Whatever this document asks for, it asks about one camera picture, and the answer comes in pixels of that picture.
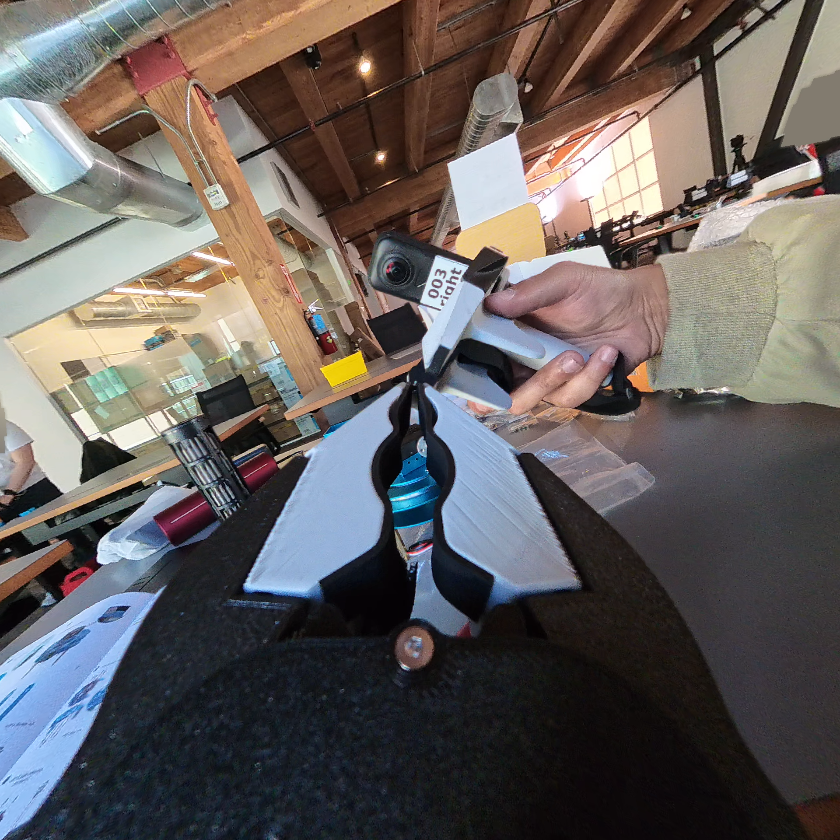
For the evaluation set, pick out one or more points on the grey desk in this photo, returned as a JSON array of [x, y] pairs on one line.
[[722, 525]]

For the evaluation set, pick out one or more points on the black mesh cylinder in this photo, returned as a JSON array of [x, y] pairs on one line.
[[203, 466]]

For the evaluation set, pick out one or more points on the white plastic bag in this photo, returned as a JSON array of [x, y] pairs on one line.
[[124, 531]]

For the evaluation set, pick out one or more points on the yellow plastic bin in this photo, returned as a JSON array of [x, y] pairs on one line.
[[344, 371]]

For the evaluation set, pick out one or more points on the person's right hand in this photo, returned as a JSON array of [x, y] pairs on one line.
[[604, 308]]

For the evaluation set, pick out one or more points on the wooden edged desk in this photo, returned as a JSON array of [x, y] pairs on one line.
[[669, 226], [98, 485], [341, 397]]

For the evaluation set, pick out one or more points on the clear plastic bag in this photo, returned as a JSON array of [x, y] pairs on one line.
[[590, 472]]

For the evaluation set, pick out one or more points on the white instruction booklet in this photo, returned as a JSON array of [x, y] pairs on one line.
[[39, 689]]

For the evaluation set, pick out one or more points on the silver smooth air duct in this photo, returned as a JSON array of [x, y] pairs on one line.
[[98, 170]]

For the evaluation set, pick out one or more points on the wooden pillar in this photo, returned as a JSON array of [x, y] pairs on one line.
[[243, 216]]

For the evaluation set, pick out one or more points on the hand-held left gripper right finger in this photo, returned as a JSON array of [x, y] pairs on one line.
[[512, 518]]

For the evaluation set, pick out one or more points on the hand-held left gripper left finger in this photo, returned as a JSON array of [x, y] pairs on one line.
[[315, 518]]

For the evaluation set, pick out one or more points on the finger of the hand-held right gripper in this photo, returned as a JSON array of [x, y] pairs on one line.
[[479, 387], [449, 321]]

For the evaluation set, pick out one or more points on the blue round robot arm base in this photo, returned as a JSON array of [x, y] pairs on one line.
[[413, 499]]

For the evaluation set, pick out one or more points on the bubble wrap bundle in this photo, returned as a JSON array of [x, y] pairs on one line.
[[728, 226]]

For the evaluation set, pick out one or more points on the black draped chair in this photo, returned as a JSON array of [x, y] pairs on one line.
[[105, 459]]

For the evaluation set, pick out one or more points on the silver spiral air duct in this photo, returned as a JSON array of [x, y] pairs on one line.
[[489, 111], [65, 39]]

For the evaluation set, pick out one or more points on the black monitor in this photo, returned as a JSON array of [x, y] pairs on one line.
[[397, 328]]

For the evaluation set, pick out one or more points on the black office chair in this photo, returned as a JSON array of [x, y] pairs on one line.
[[226, 400]]

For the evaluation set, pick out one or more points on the red fire extinguisher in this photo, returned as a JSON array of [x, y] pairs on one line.
[[323, 331]]

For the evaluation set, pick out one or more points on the orange cardboard box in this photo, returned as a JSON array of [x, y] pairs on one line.
[[485, 184]]

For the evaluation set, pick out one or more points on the maroon metal cylinder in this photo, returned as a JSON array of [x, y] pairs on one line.
[[197, 512]]

